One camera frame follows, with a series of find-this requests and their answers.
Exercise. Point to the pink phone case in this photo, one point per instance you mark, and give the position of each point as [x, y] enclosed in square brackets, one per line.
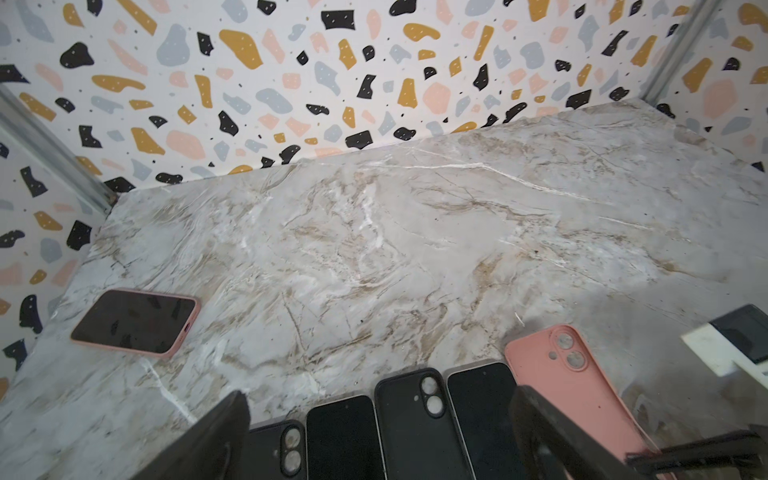
[559, 365]

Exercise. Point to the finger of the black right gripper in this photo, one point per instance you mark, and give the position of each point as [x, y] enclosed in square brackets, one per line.
[743, 450]

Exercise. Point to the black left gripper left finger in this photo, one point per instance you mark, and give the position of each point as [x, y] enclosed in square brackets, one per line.
[211, 449]

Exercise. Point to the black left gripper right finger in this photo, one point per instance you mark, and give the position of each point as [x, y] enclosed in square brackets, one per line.
[538, 423]

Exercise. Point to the purple phone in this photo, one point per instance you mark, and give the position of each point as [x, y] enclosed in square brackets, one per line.
[343, 441]

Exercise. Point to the black phone case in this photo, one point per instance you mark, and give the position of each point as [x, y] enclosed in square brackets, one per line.
[419, 435]
[275, 452]

